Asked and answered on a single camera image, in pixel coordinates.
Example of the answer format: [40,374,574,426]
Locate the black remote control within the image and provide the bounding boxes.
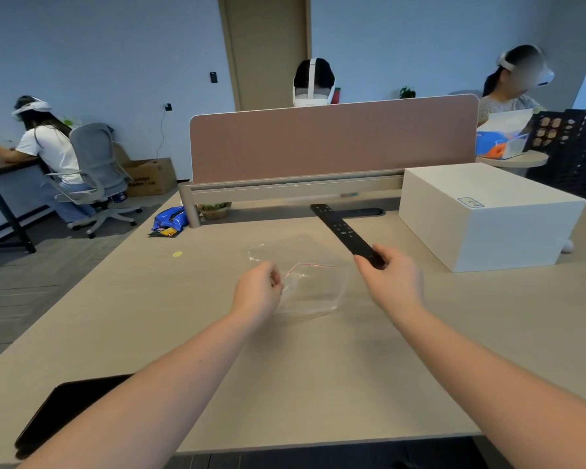
[310,203,386,270]

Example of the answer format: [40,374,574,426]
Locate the brown cardboard box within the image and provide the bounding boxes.
[122,157,178,198]

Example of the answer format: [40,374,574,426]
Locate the white and blue box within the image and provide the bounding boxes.
[476,108,535,161]

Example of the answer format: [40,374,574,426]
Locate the black tablet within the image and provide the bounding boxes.
[14,374,135,461]

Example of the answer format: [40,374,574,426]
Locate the person's right forearm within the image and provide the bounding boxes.
[385,300,586,469]

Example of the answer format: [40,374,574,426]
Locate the round beige table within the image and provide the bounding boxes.
[476,150,550,177]

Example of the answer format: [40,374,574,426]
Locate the small round bowl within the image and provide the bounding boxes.
[197,202,232,220]

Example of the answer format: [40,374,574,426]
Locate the white headset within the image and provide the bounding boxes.
[292,58,337,108]
[496,48,555,88]
[11,96,52,121]

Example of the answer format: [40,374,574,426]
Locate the person's left hand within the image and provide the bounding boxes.
[231,261,285,332]

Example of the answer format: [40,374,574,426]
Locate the grey office chair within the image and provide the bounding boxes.
[44,123,143,239]

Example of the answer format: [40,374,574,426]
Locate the pink desk divider panel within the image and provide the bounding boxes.
[189,94,480,186]

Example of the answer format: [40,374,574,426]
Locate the clear plastic zip bag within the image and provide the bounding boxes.
[247,234,350,318]

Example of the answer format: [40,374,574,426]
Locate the person's left forearm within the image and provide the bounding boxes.
[17,307,259,469]

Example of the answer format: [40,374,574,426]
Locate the white cardboard box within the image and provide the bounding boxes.
[398,162,586,274]

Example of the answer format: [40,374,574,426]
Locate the blue snack packet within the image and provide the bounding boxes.
[149,206,187,238]

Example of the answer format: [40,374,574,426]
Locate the person's right hand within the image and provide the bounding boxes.
[353,244,426,319]

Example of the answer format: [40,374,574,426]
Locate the black desk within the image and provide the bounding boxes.
[0,156,49,255]

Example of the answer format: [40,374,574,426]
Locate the black plastic crate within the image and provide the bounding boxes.
[525,107,586,205]

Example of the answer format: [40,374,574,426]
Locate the wooden door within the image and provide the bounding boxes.
[217,0,313,113]

